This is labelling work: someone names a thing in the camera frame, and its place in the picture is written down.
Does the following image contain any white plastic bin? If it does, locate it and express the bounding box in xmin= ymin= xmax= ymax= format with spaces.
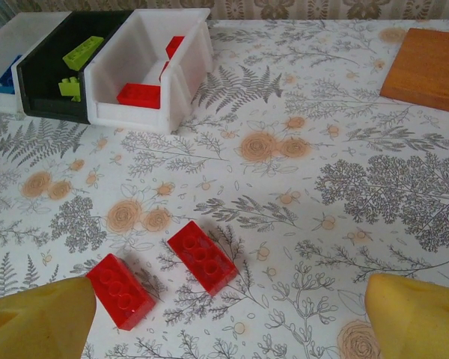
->
xmin=0 ymin=10 xmax=74 ymax=115
xmin=82 ymin=7 xmax=216 ymax=134

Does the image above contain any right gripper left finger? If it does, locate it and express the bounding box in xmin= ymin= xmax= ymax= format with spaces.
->
xmin=0 ymin=275 xmax=99 ymax=359

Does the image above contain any black plastic bin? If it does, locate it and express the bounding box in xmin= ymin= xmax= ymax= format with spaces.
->
xmin=16 ymin=9 xmax=136 ymax=125

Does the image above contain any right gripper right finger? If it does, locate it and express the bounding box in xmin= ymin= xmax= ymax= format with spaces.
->
xmin=364 ymin=272 xmax=449 ymax=359

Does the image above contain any orange wooden board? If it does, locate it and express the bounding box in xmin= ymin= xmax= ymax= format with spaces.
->
xmin=379 ymin=27 xmax=449 ymax=115

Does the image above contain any green lego brick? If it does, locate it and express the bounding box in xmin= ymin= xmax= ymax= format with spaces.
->
xmin=57 ymin=76 xmax=85 ymax=102
xmin=61 ymin=35 xmax=106 ymax=71

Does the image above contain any red lego brick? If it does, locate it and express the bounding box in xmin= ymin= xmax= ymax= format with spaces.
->
xmin=165 ymin=35 xmax=186 ymax=60
xmin=85 ymin=253 xmax=155 ymax=331
xmin=166 ymin=220 xmax=238 ymax=297
xmin=116 ymin=82 xmax=162 ymax=110

